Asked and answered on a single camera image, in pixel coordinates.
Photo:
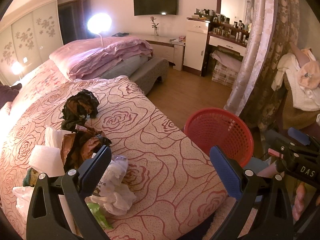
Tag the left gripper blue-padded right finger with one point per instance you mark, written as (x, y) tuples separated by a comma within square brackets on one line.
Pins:
[(274, 217)]

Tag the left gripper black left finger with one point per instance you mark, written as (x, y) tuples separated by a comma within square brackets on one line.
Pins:
[(46, 219)]

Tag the green snack wrapper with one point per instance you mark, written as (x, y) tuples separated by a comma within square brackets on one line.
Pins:
[(100, 218)]

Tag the green yellow sponge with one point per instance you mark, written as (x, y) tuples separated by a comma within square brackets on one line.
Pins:
[(31, 177)]

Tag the white printed plastic bag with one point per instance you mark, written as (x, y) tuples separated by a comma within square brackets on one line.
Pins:
[(111, 193)]

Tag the brown black wrapper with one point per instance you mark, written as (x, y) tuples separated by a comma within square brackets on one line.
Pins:
[(80, 145)]

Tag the white tissue paper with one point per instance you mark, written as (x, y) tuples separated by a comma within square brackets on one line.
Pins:
[(54, 138)]

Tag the large black wrapper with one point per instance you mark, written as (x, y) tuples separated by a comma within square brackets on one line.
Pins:
[(78, 109)]

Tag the person's hand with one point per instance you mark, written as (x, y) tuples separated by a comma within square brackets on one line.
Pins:
[(299, 204)]

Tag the dark floral curtain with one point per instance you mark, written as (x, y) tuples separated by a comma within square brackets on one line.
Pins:
[(263, 103)]

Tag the white clothes on hanger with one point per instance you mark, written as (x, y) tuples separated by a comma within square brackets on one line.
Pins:
[(302, 71)]

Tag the red plastic waste basket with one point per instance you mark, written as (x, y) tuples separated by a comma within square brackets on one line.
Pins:
[(209, 127)]

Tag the pink rose pattern bedspread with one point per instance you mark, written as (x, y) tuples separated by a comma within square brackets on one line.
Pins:
[(175, 185)]

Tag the clear plastic storage box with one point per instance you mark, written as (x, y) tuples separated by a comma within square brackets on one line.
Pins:
[(224, 75)]

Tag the dark purple plush toy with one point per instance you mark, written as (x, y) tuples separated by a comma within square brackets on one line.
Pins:
[(8, 94)]

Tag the bedside glowing lamp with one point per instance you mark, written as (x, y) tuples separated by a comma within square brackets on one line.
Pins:
[(17, 68)]

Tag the folded pink quilt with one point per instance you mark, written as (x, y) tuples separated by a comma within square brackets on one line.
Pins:
[(89, 58)]

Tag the white dresser cabinet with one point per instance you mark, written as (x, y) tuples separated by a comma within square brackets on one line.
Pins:
[(195, 45)]

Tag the grey mattress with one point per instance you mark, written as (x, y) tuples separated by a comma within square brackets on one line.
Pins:
[(126, 67)]

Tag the dressing table mirror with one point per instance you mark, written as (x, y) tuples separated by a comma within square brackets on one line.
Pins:
[(236, 11)]

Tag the low white tv desk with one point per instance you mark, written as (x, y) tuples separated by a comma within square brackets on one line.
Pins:
[(167, 48)]

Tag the white sliding door wardrobe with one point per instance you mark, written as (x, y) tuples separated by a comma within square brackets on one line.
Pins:
[(30, 40)]

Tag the rose in glass vase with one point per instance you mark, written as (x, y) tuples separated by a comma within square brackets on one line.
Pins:
[(154, 25)]

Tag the round white ring lamp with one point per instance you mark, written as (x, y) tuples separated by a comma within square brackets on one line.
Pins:
[(99, 24)]

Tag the wall mounted black television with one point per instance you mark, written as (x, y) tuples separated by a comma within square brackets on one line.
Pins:
[(155, 7)]

